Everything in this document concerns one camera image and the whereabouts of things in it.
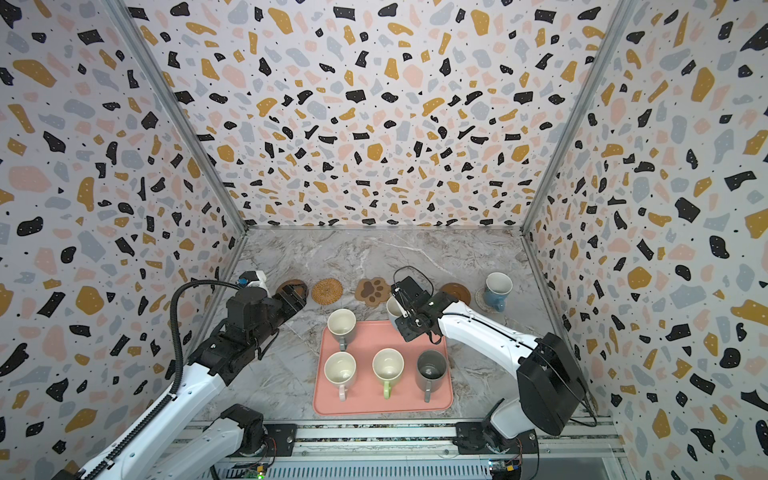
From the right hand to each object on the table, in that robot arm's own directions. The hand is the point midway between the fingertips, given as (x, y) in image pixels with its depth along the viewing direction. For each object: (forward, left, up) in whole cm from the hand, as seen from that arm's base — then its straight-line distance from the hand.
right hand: (404, 319), depth 84 cm
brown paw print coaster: (+16, +11, -11) cm, 22 cm away
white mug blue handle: (+1, +3, +2) cm, 4 cm away
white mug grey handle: (+1, +19, -6) cm, 20 cm away
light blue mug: (+13, -29, -4) cm, 33 cm away
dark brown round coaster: (+1, +26, +14) cm, 30 cm away
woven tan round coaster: (+16, +27, -11) cm, 33 cm away
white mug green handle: (-10, +4, -8) cm, 13 cm away
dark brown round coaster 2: (+17, -18, -11) cm, 27 cm away
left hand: (+2, +27, +13) cm, 30 cm away
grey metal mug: (-11, -8, -8) cm, 15 cm away
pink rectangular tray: (-17, +10, -10) cm, 22 cm away
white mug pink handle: (-12, +18, -8) cm, 23 cm away
